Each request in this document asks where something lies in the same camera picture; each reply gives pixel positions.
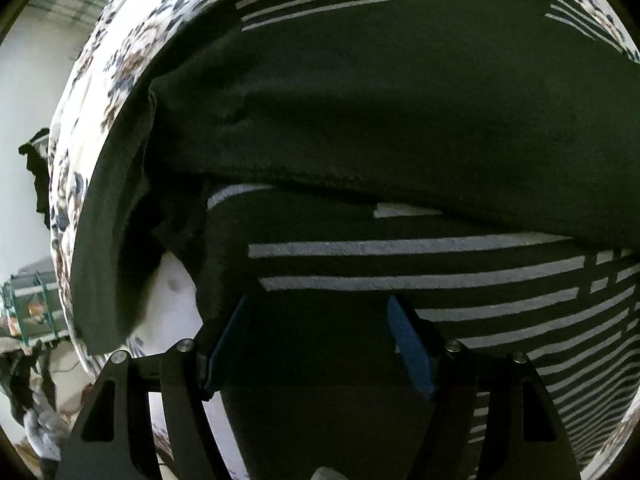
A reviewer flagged black white striped garment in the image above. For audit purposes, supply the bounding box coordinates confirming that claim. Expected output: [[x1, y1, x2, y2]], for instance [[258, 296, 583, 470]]
[[70, 0, 639, 479]]

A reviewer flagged black clothes pile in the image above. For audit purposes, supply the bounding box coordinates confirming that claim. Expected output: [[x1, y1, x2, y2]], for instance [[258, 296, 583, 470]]
[[18, 128, 50, 229]]

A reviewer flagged green wire rack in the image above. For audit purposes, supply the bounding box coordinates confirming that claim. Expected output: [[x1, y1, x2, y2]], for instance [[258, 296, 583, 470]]
[[1, 272, 70, 347]]

